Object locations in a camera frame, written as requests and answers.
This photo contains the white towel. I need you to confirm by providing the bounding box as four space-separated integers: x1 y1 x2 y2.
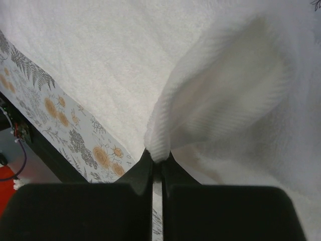
0 0 321 201

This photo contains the floral patterned table mat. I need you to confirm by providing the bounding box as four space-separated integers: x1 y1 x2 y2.
1 36 163 240

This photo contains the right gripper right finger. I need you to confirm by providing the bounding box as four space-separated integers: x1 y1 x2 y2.
162 156 306 241

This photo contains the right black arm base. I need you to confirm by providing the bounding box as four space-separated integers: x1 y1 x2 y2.
1 93 33 143

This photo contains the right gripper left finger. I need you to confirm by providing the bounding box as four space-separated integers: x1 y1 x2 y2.
1 151 153 240

